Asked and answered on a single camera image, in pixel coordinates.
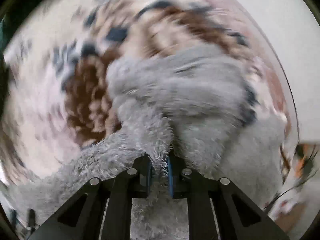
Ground grey fluffy fleece pants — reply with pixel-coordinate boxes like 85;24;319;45
10;45;285;239

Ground floral plush bed blanket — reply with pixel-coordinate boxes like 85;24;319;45
1;0;292;185

